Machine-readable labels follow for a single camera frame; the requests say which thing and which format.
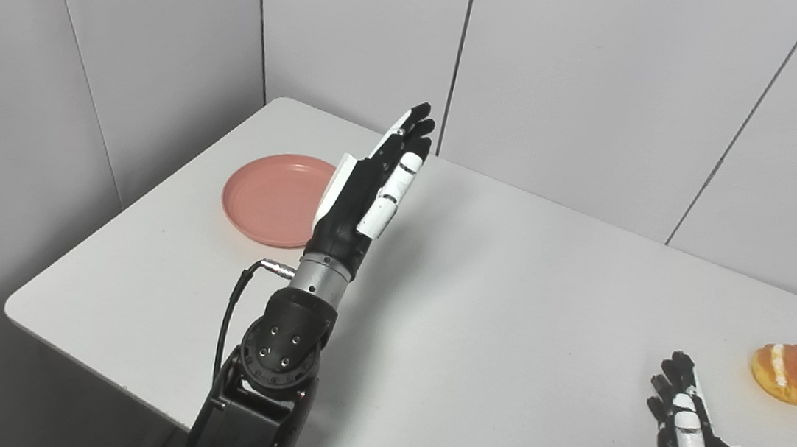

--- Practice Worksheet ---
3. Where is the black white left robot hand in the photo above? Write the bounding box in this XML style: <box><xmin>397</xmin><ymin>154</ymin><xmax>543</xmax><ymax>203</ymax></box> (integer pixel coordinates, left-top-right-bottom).
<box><xmin>303</xmin><ymin>91</ymin><xmax>439</xmax><ymax>288</ymax></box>

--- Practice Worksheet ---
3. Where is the pink round plate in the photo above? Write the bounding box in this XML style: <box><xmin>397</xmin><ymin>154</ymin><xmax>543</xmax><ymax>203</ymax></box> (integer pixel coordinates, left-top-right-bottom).
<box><xmin>217</xmin><ymin>147</ymin><xmax>338</xmax><ymax>253</ymax></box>

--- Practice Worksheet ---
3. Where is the orange cream puff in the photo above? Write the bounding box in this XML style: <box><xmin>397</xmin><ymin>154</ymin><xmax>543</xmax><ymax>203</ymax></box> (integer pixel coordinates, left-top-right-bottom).
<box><xmin>746</xmin><ymin>339</ymin><xmax>797</xmax><ymax>406</ymax></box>

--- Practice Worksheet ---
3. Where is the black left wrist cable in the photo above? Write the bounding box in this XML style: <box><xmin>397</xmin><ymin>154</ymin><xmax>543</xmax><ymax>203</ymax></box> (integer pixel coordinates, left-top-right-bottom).
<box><xmin>211</xmin><ymin>255</ymin><xmax>298</xmax><ymax>390</ymax></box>

